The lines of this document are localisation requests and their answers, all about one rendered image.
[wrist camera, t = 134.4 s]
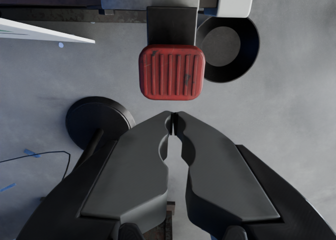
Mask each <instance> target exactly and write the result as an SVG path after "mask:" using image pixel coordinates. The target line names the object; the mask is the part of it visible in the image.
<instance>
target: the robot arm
mask: <svg viewBox="0 0 336 240"><path fill-rule="evenodd" d="M173 129H174V135H175V136H177V137H178V138H179V139H180V140H181V142H182V149H181V157H182V159H183V160H184V161H185V162H186V163H187V165H188V166H189V168H188V175H187V183H186V192H185V202H186V209H187V216H188V219H189V220H190V221H191V222H192V223H193V224H194V225H196V226H197V227H199V228H201V229H202V230H204V231H206V232H207V233H209V234H210V237H211V240H336V233H335V232H334V230H333V229H332V228H331V226H330V225H329V224H328V223H327V221H326V220H325V219H324V218H323V216H322V215H321V214H320V213H319V212H318V211H317V210H316V208H315V207H314V206H313V205H312V204H311V203H310V202H309V201H308V200H307V199H306V198H305V197H304V196H303V195H302V194H301V193H300V192H299V191H298V190H297V189H296V188H294V187H293V186H292V185H291V184H290V183H289V182H287V181H286V180H285V179H284V178H283V177H281V176H280V175H279V174H278V173H277V172H275V171H274V170H273V169H272V168H270V167H269V166H268V165H267V164H266V163H264V162H263V161H262V160H261V159H260V158H258V157H257V156H256V155H255V154H254V153H252V152H251V151H250V150H249V149H248V148H246V147H245V146H244V145H243V144H242V145H236V144H235V143H234V142H233V141H232V140H230V139H229V138H228V137H227V136H226V135H224V134H223V133H222V132H220V131H219V130H217V129H216V128H214V127H212V126H210V125H209V124H207V123H205V122H203V121H201V120H199V119H197V118H195V117H193V116H191V115H190V114H188V113H186V112H184V111H179V112H175V113H173V112H170V111H164V112H162V113H160V114H158V115H156V116H154V117H152V118H150V119H148V120H145V121H143V122H141V123H139V124H137V125H136V126H134V127H132V128H131V129H129V130H128V131H126V132H125V133H124V134H122V135H121V136H120V137H119V138H118V139H117V140H109V141H108V142H107V143H105V144H104V145H103V146H102V147H101V148H100V149H98V150H97V151H96V152H95V153H94V154H92V155H91V156H90V157H89V158H88V159H86V160H85V161H84V162H83V163H82V164H81V165H79V166H78V167H77V168H76V169H75V170H73V171H72V172H71V173H70V174H69V175H67V176H66V177H65V178H64V179H63V180H62V181H61V182H60V183H59V184H58V185H57V186H55V187H54V189H53V190H52V191H51V192H50V193H49V194H48V195H47V196H46V197H45V198H44V199H43V201H42V202H41V203H40V204H39V206H38V207H37V208H36V209H35V211H34V212H33V213H32V215H31V216H30V218H29V219H28V221H27V222H26V224H25V225H24V227H23V228H22V230H21V231H20V233H19V235H18V237H17V238H16V240H145V238H144V236H143V234H144V233H145V232H147V231H149V230H151V229H152V228H154V227H156V226H158V225H159V224H161V223H162V222H163V221H164V220H165V218H166V214H167V197H168V177H169V169H168V167H167V165H166V164H165V163H164V160H165V159H166V158H167V156H168V137H169V136H170V135H171V136H172V133H173Z"/></svg>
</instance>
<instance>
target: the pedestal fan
mask: <svg viewBox="0 0 336 240"><path fill-rule="evenodd" d="M135 125H136V124H135V121H134V119H133V117H132V115H131V114H130V112H129V111H128V110H127V109H126V108H125V107H124V106H122V105H121V104H119V103H118V102H116V101H114V100H112V99H109V98H106V97H100V96H91V97H86V98H82V99H80V100H78V101H77V102H75V103H74V104H73V105H72V106H71V107H70V108H69V110H68V111H67V114H66V117H65V126H66V130H67V132H68V134H69V136H70V138H71V139H72V140H73V141H74V143H75V144H76V145H77V146H79V147H80V148H81V149H83V150H84V151H83V153H82V155H81V156H80V158H79V160H78V161H77V163H76V165H75V167H74V168H73V170H75V169H76V168H77V167H78V166H79V165H81V164H82V163H83V162H84V161H85V160H86V159H88V158H89V157H90V156H91V155H92V154H94V153H95V152H96V151H97V150H98V149H100V148H101V147H102V146H103V145H104V144H105V143H107V142H108V141H109V140H117V139H118V138H119V137H120V136H121V135H122V134H124V133H125V132H126V131H128V130H129V129H131V128H132V127H134V126H135ZM58 152H65V153H66V154H68V155H69V158H68V164H67V168H66V171H65V173H64V176H63V178H62V180H63V179H64V178H65V175H66V173H67V170H68V167H69V163H70V157H71V155H70V154H69V153H67V152H66V151H53V152H44V153H39V154H33V155H27V156H22V157H18V158H14V159H19V158H23V157H28V156H34V155H40V154H45V153H58ZM14 159H9V160H5V161H1V162H6V161H10V160H14ZM1 162H0V163H1ZM73 170H72V171H73Z"/></svg>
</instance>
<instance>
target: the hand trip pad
mask: <svg viewBox="0 0 336 240"><path fill-rule="evenodd" d="M138 70H139V87H140V91H141V93H142V94H143V95H144V97H146V98H148V99H151V100H174V101H189V100H194V99H195V98H197V97H198V96H199V95H200V94H201V91H202V88H203V81H204V72H205V56H204V54H203V52H202V51H201V50H200V49H199V48H198V47H197V46H193V45H178V44H151V45H148V46H146V47H145V48H143V50H142V51H141V53H140V54H139V58H138Z"/></svg>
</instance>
